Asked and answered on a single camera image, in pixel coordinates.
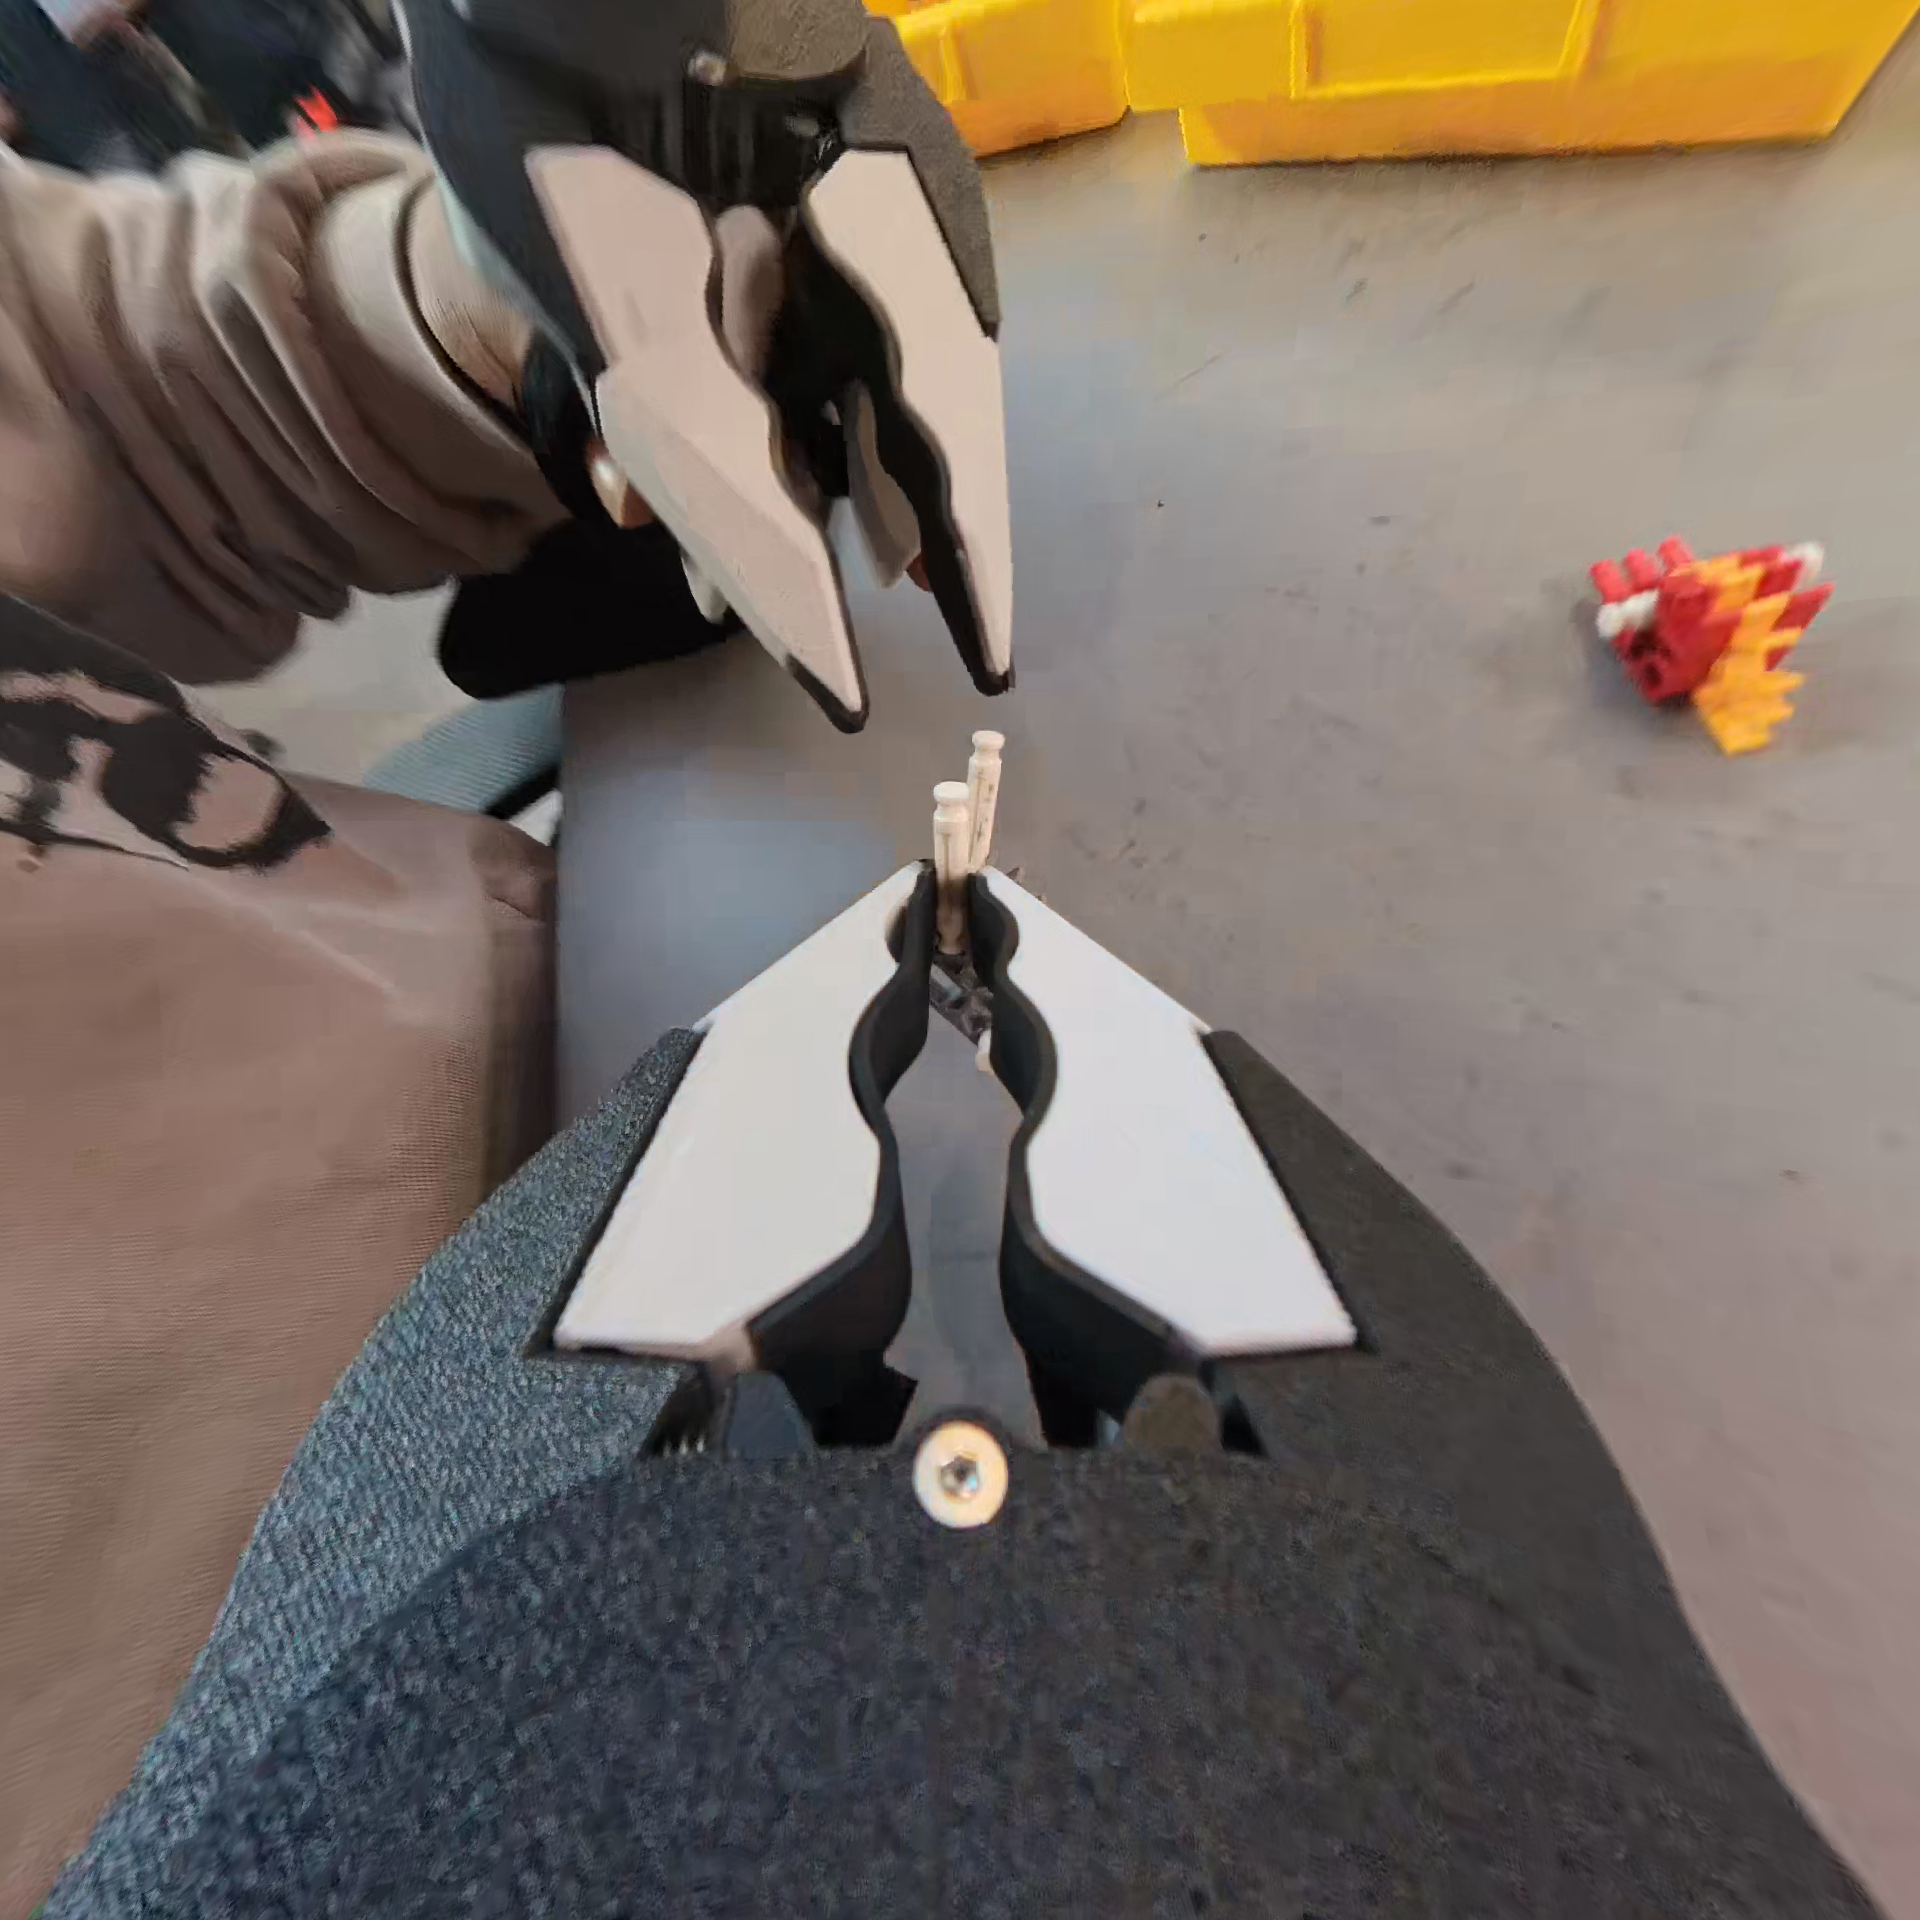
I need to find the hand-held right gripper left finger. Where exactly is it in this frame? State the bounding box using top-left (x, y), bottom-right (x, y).
top-left (557, 857), bottom-right (939, 1448)

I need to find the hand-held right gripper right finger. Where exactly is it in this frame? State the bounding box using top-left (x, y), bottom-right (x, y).
top-left (967, 864), bottom-right (1361, 1453)

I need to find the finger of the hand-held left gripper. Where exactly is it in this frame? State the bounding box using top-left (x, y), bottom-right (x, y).
top-left (527, 142), bottom-right (877, 736)
top-left (800, 146), bottom-right (1018, 699)

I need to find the person's left forearm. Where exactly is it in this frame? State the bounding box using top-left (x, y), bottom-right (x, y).
top-left (0, 128), bottom-right (601, 682)

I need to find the small yellow plastic bin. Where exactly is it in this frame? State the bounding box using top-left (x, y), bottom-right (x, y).
top-left (862, 0), bottom-right (1134, 159)

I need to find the black office chair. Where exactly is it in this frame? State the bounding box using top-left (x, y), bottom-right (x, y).
top-left (152, 0), bottom-right (415, 153)

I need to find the person's beige sweatshirt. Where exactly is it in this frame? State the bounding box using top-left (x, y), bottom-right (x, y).
top-left (0, 592), bottom-right (560, 1875)

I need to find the large yellow plastic bin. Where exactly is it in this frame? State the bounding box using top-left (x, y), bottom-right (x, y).
top-left (1125, 0), bottom-right (1920, 169)

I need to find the red and yellow connector stack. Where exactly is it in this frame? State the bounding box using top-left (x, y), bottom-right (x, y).
top-left (1592, 537), bottom-right (1835, 753)

